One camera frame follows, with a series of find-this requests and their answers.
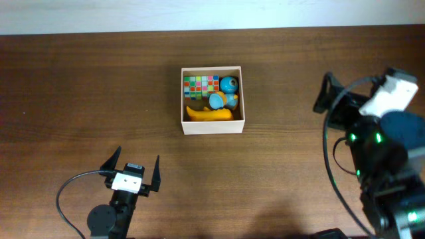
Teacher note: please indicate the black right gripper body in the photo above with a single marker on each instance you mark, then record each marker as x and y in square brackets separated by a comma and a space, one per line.
[340, 113]

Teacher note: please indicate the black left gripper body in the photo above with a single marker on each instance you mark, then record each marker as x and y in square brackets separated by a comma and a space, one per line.
[145, 190]

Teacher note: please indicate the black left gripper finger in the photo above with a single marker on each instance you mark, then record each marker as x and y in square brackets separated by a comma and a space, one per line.
[156, 177]
[109, 166]

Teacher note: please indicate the orange rubber duck toy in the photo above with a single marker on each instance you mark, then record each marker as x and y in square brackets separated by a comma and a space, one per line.
[210, 115]

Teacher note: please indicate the pink cardboard box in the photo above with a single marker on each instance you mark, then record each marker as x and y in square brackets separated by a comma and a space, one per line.
[212, 127]

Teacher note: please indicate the small orange egg toy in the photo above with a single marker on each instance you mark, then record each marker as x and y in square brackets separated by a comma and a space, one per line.
[220, 100]

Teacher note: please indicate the blue ball with eyes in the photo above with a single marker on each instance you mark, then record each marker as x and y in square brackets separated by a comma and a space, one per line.
[229, 85]

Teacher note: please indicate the colourful puzzle cube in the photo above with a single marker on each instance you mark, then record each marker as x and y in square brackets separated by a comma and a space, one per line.
[193, 88]
[209, 85]

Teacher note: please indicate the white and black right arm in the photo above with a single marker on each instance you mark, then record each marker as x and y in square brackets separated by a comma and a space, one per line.
[387, 147]

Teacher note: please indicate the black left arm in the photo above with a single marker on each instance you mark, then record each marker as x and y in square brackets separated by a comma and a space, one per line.
[112, 220]

